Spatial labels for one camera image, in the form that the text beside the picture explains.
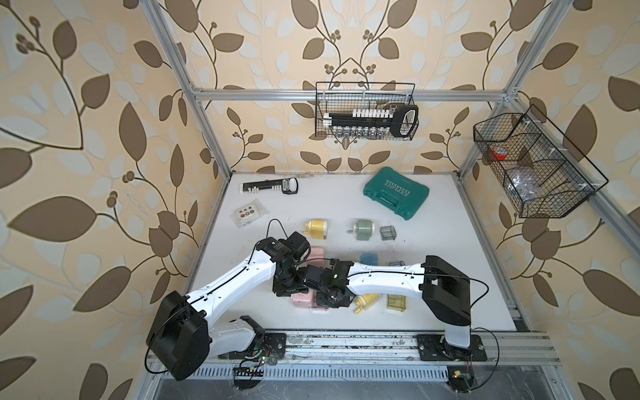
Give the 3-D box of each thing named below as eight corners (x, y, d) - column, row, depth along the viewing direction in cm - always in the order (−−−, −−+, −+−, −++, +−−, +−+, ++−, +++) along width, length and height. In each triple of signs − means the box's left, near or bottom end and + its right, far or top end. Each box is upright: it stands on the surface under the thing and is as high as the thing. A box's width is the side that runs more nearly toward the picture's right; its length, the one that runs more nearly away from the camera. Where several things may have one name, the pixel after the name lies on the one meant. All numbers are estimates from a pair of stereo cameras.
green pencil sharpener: (350, 234, 99) (351, 226, 95) (360, 223, 103) (362, 215, 98) (364, 244, 97) (366, 236, 92) (374, 232, 100) (376, 224, 96)
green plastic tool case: (359, 193, 115) (360, 186, 111) (381, 170, 125) (383, 163, 121) (410, 223, 104) (413, 216, 101) (430, 195, 114) (434, 188, 110)
